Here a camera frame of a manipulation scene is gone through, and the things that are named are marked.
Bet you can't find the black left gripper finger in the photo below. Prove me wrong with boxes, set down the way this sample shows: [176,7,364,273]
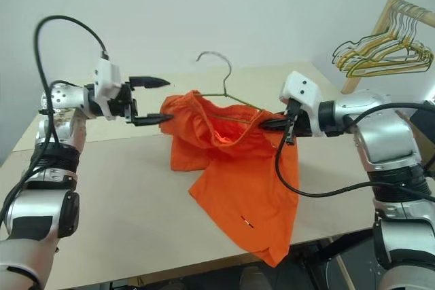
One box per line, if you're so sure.
[129,75,171,91]
[133,113,175,128]

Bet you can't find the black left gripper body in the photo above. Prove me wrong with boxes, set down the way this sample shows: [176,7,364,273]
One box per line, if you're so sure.
[109,81,139,124]

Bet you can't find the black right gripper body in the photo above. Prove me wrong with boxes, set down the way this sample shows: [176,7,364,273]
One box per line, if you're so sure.
[284,99,313,147]

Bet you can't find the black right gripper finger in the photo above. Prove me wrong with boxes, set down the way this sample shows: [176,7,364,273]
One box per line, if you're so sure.
[262,115,290,125]
[260,122,290,132]

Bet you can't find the olive wire hanger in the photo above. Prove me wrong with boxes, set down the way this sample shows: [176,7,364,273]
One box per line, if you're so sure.
[196,51,273,124]

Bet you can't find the orange shorts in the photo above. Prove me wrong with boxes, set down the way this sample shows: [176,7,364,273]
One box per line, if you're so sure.
[159,90,302,268]

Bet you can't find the wooden clothes rack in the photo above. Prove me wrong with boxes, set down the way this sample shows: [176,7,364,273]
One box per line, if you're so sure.
[341,0,435,95]

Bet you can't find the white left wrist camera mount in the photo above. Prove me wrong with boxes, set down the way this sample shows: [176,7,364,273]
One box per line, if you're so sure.
[93,58,122,122]

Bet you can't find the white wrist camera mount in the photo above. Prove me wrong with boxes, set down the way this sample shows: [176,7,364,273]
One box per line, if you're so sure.
[279,71,322,134]
[93,58,122,122]

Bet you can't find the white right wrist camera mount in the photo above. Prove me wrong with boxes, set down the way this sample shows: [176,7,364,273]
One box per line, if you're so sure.
[279,71,322,134]

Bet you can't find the dark green wire hanger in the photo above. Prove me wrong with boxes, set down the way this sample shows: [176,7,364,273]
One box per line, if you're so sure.
[331,0,405,65]

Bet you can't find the yellow wire hanger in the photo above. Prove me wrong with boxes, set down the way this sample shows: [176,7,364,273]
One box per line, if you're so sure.
[336,1,429,71]
[345,4,434,79]

